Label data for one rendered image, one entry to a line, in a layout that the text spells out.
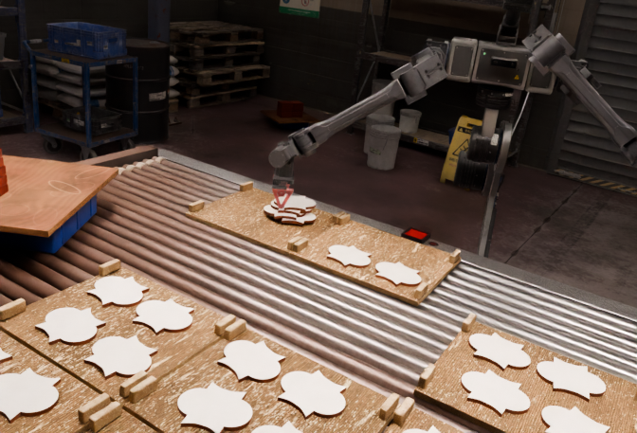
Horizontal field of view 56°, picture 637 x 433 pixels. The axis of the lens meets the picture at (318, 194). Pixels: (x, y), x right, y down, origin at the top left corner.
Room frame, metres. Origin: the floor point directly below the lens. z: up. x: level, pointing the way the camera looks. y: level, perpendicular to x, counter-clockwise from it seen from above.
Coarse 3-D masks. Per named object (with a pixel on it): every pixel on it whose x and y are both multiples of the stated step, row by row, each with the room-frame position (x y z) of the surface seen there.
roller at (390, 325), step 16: (112, 208) 1.81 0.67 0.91; (144, 224) 1.73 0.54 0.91; (160, 224) 1.72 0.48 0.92; (176, 240) 1.65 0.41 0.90; (192, 240) 1.64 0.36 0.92; (224, 256) 1.57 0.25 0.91; (256, 272) 1.50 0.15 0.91; (272, 272) 1.49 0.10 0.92; (304, 288) 1.43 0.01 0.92; (336, 304) 1.37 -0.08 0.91; (352, 304) 1.37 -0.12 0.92; (368, 320) 1.32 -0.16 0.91; (384, 320) 1.31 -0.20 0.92; (416, 336) 1.26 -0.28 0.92
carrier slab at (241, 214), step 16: (240, 192) 2.02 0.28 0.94; (256, 192) 2.04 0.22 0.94; (208, 208) 1.85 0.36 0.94; (224, 208) 1.86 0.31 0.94; (240, 208) 1.88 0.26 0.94; (256, 208) 1.89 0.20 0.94; (208, 224) 1.75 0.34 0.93; (224, 224) 1.74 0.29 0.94; (240, 224) 1.75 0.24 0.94; (256, 224) 1.77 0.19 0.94; (272, 224) 1.78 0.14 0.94; (288, 224) 1.80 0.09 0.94; (320, 224) 1.83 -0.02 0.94; (336, 224) 1.84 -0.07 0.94; (256, 240) 1.65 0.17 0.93; (272, 240) 1.66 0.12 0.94; (288, 240) 1.68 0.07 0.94; (288, 256) 1.60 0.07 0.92
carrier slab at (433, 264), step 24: (312, 240) 1.70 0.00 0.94; (336, 240) 1.72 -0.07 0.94; (360, 240) 1.74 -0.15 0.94; (384, 240) 1.76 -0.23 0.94; (408, 240) 1.78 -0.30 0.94; (312, 264) 1.55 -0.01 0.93; (336, 264) 1.55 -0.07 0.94; (408, 264) 1.60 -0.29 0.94; (432, 264) 1.62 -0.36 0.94; (456, 264) 1.66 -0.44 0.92; (384, 288) 1.44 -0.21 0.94; (408, 288) 1.46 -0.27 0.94; (432, 288) 1.49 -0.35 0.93
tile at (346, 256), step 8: (336, 248) 1.63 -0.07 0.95; (344, 248) 1.64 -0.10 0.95; (352, 248) 1.65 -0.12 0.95; (328, 256) 1.58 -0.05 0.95; (336, 256) 1.58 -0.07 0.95; (344, 256) 1.59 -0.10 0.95; (352, 256) 1.60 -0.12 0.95; (360, 256) 1.60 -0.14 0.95; (368, 256) 1.62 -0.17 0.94; (344, 264) 1.54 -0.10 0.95; (352, 264) 1.55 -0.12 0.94; (360, 264) 1.55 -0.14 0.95; (368, 264) 1.56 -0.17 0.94
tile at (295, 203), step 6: (282, 198) 1.89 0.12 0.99; (294, 198) 1.90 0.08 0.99; (300, 198) 1.91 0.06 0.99; (276, 204) 1.85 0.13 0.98; (288, 204) 1.84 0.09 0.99; (294, 204) 1.85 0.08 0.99; (300, 204) 1.86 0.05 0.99; (306, 204) 1.86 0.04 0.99; (312, 204) 1.87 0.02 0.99; (300, 210) 1.82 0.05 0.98
